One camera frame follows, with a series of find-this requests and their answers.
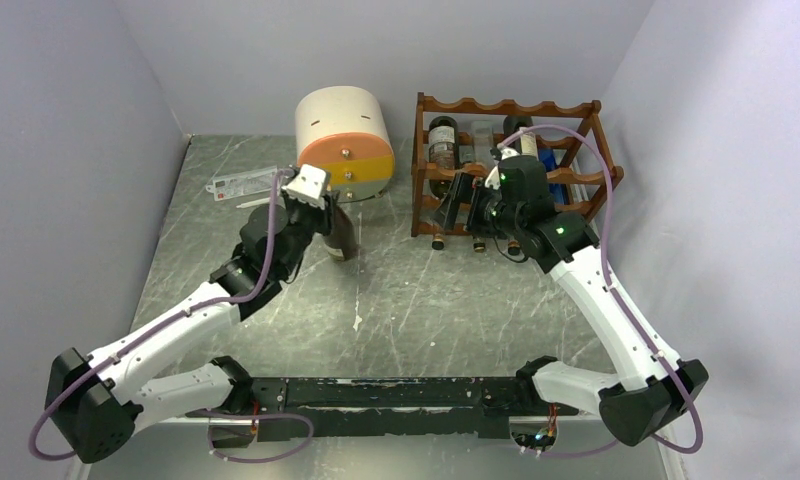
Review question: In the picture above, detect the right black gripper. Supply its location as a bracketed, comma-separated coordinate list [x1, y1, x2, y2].
[431, 171, 524, 239]

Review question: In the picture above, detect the dark gold-capped wine bottle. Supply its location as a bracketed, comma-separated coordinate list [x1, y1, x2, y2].
[322, 204, 359, 262]

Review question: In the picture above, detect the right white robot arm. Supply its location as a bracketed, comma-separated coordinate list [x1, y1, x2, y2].
[433, 156, 709, 446]

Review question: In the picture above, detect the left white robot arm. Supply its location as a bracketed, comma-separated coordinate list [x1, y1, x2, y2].
[28, 195, 338, 464]

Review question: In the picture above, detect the brown wooden wine rack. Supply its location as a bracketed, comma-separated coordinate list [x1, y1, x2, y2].
[411, 92, 624, 237]

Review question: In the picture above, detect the dark green labelled wine bottle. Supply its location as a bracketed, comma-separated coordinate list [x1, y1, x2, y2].
[428, 115, 461, 170]

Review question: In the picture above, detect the clear glass bottle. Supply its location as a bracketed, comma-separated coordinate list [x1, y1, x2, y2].
[470, 120, 497, 172]

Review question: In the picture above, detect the dark wine bottle white label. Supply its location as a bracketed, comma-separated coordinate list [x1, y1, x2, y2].
[502, 115, 542, 164]

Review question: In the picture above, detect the blue labelled clear bottle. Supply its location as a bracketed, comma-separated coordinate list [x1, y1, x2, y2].
[537, 148, 570, 203]

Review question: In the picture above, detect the white pen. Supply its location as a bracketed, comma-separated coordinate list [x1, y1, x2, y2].
[236, 198, 271, 209]

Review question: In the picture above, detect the clear plastic ruler package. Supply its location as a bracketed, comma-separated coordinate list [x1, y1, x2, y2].
[205, 167, 280, 201]

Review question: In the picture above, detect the white round drawer cabinet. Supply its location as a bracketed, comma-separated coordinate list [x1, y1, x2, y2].
[295, 86, 395, 203]

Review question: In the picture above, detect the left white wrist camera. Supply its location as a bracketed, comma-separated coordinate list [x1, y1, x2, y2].
[282, 164, 330, 210]

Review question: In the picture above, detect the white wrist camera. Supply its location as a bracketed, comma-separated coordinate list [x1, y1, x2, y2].
[282, 164, 330, 210]
[484, 147, 521, 190]

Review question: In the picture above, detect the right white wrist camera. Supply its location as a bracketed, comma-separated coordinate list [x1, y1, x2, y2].
[484, 147, 521, 190]

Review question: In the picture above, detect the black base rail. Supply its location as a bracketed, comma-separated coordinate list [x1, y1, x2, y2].
[247, 376, 580, 442]

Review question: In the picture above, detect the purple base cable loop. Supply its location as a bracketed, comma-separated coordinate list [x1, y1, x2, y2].
[194, 410, 315, 464]

